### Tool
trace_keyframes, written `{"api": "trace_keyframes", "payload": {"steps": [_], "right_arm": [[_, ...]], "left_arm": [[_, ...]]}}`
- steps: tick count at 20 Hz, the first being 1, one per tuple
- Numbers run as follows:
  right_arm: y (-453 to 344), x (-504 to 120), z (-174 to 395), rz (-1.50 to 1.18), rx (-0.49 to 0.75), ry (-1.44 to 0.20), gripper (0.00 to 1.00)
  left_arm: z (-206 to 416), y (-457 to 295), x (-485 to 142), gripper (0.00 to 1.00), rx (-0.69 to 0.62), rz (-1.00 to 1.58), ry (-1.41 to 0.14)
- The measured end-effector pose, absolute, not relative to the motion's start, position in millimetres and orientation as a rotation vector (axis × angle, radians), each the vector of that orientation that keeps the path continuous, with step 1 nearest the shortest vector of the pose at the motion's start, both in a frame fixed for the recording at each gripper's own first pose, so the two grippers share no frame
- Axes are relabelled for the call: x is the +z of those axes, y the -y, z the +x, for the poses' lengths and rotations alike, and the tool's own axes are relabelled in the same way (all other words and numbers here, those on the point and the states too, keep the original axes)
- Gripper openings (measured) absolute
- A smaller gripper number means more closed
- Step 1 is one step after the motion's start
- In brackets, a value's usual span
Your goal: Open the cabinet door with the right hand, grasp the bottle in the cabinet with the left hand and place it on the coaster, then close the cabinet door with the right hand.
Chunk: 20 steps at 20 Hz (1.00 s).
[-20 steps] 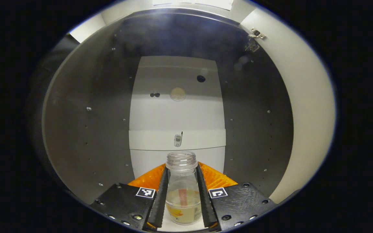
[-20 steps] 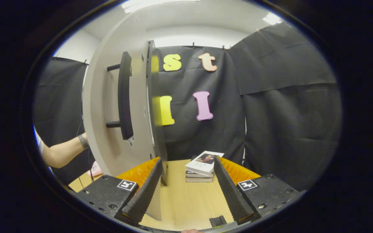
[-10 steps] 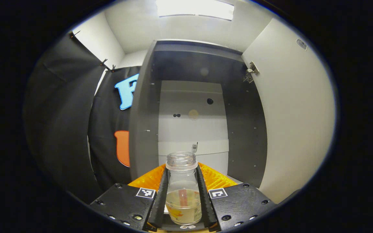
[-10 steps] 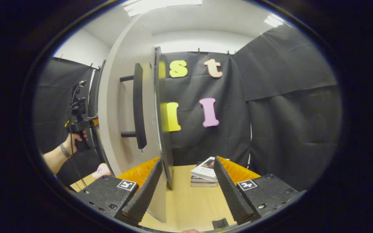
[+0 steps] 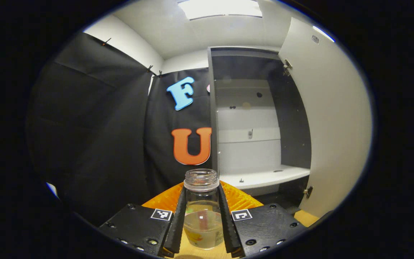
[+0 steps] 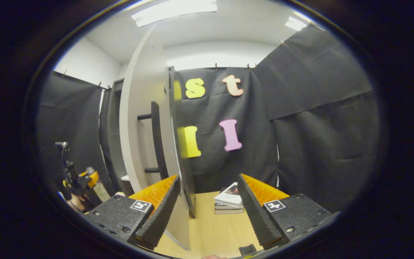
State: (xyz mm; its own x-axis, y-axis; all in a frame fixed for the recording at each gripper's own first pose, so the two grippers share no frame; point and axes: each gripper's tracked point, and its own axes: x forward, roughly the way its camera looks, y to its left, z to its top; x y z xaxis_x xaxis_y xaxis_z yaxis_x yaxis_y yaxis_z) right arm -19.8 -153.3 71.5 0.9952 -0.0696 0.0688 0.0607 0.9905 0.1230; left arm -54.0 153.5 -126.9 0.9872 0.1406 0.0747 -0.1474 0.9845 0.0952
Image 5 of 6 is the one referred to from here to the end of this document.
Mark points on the light grey cabinet door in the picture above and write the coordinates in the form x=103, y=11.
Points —
x=336, y=126

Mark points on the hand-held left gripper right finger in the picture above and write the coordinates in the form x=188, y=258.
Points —
x=228, y=230

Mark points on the dark grey cabinet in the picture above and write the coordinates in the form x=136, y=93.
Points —
x=293, y=126

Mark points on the large ceiling light panel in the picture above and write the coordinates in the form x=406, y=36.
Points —
x=221, y=8

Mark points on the clear glass bottle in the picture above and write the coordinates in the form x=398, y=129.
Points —
x=202, y=201

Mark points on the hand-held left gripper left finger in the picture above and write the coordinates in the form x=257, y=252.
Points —
x=178, y=230

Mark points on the black backdrop cloth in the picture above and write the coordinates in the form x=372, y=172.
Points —
x=102, y=126

